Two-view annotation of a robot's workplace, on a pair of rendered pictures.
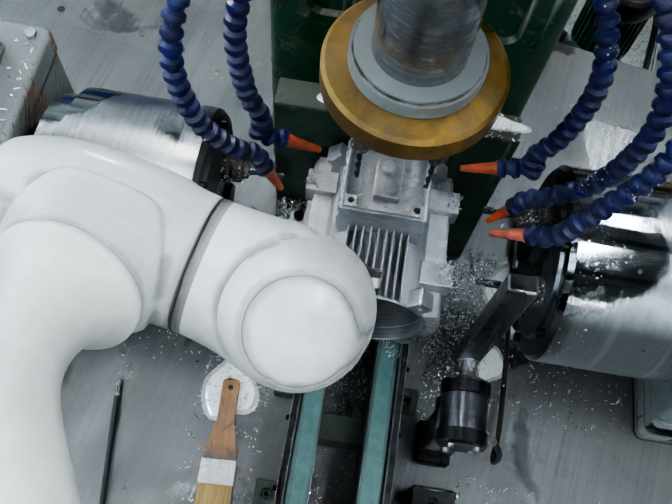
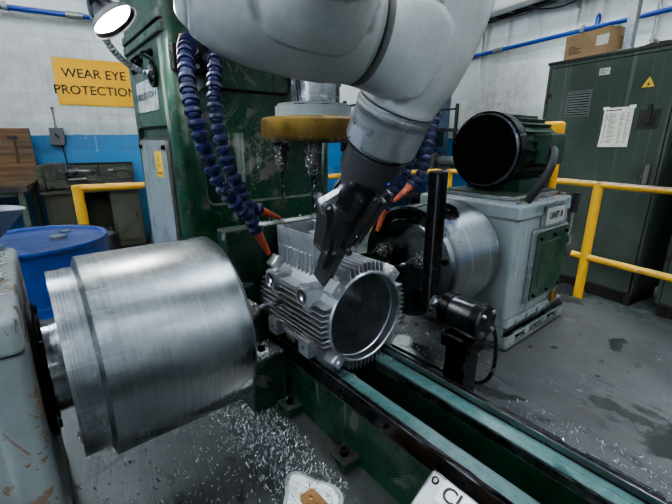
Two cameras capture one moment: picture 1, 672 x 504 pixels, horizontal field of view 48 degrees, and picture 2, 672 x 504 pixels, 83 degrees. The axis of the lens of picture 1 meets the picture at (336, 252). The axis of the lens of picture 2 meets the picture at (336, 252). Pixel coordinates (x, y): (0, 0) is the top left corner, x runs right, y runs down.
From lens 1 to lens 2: 71 cm
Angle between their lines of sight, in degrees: 56
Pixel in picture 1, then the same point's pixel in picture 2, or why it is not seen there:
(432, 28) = not seen: hidden behind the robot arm
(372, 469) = (463, 405)
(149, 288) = not seen: outside the picture
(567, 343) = (459, 255)
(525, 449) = (485, 387)
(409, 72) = (325, 91)
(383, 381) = (404, 370)
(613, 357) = (476, 255)
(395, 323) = (377, 334)
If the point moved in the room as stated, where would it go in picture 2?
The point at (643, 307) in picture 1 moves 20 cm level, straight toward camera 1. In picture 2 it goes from (464, 221) to (491, 246)
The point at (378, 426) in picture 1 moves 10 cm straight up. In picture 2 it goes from (433, 387) to (438, 331)
